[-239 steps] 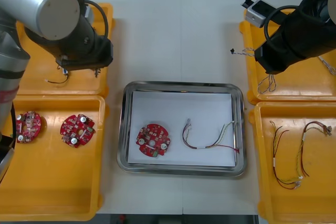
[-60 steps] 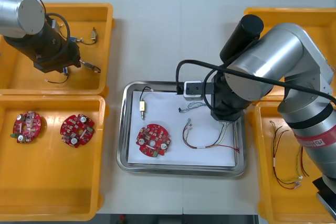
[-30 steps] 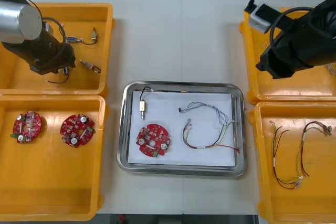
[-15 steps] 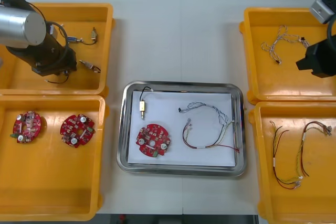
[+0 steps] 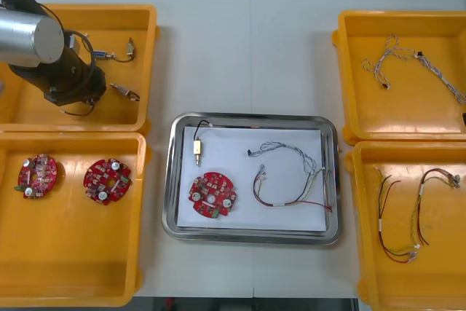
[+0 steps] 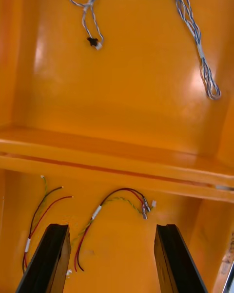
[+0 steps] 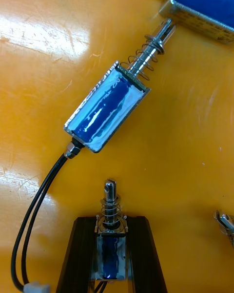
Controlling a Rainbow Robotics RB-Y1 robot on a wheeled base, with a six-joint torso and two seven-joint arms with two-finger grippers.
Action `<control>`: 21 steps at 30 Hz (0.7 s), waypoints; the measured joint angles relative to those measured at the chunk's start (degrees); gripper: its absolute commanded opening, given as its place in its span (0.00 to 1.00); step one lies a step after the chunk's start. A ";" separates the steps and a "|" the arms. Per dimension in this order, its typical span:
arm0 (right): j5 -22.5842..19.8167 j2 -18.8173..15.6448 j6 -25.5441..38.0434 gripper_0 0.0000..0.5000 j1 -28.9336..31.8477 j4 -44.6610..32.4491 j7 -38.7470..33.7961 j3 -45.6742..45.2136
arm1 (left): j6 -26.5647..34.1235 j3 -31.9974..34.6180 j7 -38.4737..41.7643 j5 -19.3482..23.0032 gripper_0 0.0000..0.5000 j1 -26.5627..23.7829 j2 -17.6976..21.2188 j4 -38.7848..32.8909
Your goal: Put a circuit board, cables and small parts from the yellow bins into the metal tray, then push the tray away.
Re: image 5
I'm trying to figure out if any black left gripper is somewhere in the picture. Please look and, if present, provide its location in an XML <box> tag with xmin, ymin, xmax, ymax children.
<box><xmin>43</xmin><ymin>61</ymin><xmax>108</xmax><ymax>107</ymax></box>

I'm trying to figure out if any small metal solenoid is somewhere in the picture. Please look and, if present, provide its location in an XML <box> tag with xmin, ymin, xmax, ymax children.
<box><xmin>189</xmin><ymin>119</ymin><xmax>216</xmax><ymax>168</ymax></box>
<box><xmin>111</xmin><ymin>36</ymin><xmax>136</xmax><ymax>63</ymax></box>

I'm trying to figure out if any round red circuit board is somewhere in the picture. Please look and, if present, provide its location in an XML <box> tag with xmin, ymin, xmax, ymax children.
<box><xmin>17</xmin><ymin>154</ymin><xmax>58</xmax><ymax>200</ymax></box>
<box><xmin>82</xmin><ymin>157</ymin><xmax>133</xmax><ymax>205</ymax></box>
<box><xmin>188</xmin><ymin>171</ymin><xmax>237</xmax><ymax>219</ymax></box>

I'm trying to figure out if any blue-white twisted wire harness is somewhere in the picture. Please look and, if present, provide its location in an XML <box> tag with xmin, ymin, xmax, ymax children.
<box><xmin>247</xmin><ymin>139</ymin><xmax>321</xmax><ymax>177</ymax></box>
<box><xmin>414</xmin><ymin>50</ymin><xmax>466</xmax><ymax>105</ymax></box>
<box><xmin>361</xmin><ymin>35</ymin><xmax>416</xmax><ymax>90</ymax></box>

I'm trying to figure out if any red green-yellow wire harness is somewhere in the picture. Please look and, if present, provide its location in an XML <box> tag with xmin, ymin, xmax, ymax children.
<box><xmin>410</xmin><ymin>168</ymin><xmax>463</xmax><ymax>250</ymax></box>
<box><xmin>374</xmin><ymin>167</ymin><xmax>419</xmax><ymax>264</ymax></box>
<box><xmin>253</xmin><ymin>164</ymin><xmax>334</xmax><ymax>213</ymax></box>

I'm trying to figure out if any white label solenoid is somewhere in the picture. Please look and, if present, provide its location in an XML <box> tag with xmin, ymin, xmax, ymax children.
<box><xmin>110</xmin><ymin>82</ymin><xmax>141</xmax><ymax>103</ymax></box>

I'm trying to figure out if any yellow-orange plastic bin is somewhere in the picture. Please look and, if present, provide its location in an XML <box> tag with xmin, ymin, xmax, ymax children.
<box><xmin>0</xmin><ymin>3</ymin><xmax>161</xmax><ymax>133</ymax></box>
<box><xmin>344</xmin><ymin>141</ymin><xmax>466</xmax><ymax>311</ymax></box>
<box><xmin>331</xmin><ymin>10</ymin><xmax>466</xmax><ymax>146</ymax></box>
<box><xmin>0</xmin><ymin>132</ymin><xmax>146</xmax><ymax>307</ymax></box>

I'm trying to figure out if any steel tray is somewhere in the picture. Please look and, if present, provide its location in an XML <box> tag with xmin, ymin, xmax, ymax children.
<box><xmin>162</xmin><ymin>111</ymin><xmax>341</xmax><ymax>246</ymax></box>

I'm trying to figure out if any white paper sheet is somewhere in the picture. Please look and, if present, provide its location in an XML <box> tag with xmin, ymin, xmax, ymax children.
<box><xmin>177</xmin><ymin>125</ymin><xmax>327</xmax><ymax>232</ymax></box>

